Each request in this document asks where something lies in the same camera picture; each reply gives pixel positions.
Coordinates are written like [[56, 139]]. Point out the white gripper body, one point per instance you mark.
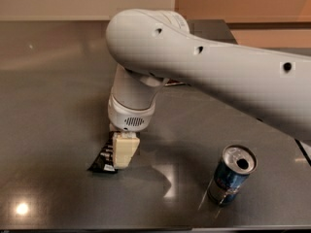
[[128, 117]]

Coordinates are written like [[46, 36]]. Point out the black rxbar chocolate bar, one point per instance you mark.
[[103, 163]]

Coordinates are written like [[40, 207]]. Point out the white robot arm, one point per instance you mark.
[[152, 47]]

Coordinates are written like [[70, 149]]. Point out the brown chip bag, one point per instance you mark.
[[173, 82]]

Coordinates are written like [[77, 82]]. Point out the blue silver drink can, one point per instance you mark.
[[237, 163]]

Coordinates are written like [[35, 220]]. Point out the grey side table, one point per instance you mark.
[[306, 151]]

